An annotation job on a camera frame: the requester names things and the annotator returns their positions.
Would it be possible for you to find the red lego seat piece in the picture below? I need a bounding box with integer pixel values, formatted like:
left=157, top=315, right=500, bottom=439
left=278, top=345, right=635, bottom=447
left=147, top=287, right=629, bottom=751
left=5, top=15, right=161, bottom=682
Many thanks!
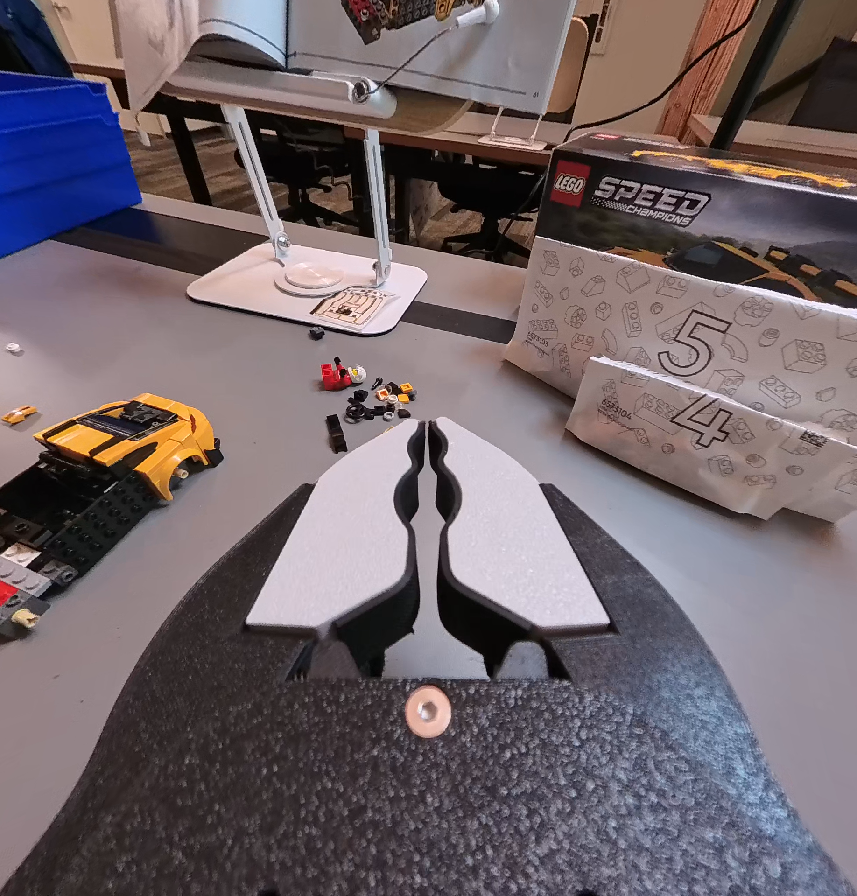
left=321, top=357, right=371, bottom=391

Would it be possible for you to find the small white paper bag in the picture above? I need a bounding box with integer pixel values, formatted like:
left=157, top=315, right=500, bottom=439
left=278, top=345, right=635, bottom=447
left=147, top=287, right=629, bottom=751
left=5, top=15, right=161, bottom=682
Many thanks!
left=565, top=355, right=857, bottom=521

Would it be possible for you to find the black tripod pole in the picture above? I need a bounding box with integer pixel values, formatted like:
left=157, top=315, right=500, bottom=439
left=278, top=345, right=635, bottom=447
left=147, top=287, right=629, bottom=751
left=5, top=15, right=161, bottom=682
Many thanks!
left=709, top=0, right=805, bottom=153

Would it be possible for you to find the lego set box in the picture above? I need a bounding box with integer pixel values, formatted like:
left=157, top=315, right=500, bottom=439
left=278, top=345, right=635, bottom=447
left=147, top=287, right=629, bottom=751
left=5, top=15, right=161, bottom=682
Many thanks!
left=537, top=131, right=857, bottom=310

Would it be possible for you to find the wooden adjacent desk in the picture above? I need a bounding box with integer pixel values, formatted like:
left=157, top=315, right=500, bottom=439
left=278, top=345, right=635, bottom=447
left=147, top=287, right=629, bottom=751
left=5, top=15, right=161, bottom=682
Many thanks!
left=71, top=62, right=578, bottom=242

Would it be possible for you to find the blue jacket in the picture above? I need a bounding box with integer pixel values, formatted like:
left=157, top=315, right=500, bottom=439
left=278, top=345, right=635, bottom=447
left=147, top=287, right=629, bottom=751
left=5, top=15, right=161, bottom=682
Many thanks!
left=0, top=0, right=74, bottom=79

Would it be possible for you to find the clear acrylic stand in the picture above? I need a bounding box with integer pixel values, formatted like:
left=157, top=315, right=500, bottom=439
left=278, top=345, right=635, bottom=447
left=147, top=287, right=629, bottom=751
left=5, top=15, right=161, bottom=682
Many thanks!
left=478, top=104, right=550, bottom=153

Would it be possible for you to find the black office chair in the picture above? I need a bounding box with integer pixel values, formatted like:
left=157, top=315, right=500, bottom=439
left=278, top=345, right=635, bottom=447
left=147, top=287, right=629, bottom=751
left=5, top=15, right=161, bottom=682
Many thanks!
left=436, top=160, right=543, bottom=265
left=232, top=126, right=361, bottom=226

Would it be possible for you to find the dark square-backed chair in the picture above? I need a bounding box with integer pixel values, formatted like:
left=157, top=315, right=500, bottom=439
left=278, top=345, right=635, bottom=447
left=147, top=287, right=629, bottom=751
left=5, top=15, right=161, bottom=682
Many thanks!
left=784, top=38, right=857, bottom=142

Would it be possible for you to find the lego sticker sheet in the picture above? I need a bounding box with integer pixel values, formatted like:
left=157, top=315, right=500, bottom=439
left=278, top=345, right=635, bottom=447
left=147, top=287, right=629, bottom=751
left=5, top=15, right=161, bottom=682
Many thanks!
left=309, top=287, right=396, bottom=328

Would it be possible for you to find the pile of small lego parts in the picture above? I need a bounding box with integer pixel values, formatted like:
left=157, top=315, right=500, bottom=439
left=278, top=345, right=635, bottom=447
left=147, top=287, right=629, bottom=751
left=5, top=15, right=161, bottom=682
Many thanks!
left=344, top=378, right=420, bottom=425

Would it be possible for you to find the tan rounded wooden board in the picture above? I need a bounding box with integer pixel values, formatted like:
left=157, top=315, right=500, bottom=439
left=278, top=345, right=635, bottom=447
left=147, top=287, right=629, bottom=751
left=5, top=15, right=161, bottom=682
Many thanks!
left=546, top=17, right=592, bottom=121

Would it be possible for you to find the lego instruction booklet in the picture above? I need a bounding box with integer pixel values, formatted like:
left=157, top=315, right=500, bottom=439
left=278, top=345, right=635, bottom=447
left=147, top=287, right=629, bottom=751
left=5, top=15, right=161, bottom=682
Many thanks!
left=113, top=0, right=571, bottom=146

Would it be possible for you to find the blue storage bin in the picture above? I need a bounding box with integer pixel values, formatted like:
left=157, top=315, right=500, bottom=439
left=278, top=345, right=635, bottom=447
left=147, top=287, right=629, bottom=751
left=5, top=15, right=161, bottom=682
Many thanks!
left=0, top=69, right=144, bottom=268

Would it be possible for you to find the white book stand tray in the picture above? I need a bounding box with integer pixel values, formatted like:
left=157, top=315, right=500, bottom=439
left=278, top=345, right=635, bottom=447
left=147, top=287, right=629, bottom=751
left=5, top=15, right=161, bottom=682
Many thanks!
left=159, top=59, right=399, bottom=125

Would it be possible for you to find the yellow black lego car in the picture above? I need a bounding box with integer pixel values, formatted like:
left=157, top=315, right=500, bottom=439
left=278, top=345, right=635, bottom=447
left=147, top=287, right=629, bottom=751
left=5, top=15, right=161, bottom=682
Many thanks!
left=0, top=393, right=225, bottom=636

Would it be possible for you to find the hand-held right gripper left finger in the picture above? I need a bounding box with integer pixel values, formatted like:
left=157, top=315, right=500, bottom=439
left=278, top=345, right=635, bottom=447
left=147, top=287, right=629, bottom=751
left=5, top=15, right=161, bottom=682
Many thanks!
left=245, top=420, right=427, bottom=641

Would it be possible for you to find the large white paper bag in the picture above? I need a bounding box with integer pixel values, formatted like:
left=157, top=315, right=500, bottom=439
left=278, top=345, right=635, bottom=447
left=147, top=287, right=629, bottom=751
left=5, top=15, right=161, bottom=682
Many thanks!
left=502, top=237, right=857, bottom=524

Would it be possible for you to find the thin black cable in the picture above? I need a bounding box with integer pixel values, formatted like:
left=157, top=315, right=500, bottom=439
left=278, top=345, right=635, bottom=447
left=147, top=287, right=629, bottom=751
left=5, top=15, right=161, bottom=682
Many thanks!
left=569, top=0, right=760, bottom=142

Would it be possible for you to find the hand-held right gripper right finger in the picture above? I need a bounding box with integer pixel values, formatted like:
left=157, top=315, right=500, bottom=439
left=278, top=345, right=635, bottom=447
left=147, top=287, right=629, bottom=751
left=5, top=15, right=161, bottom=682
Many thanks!
left=428, top=418, right=611, bottom=638

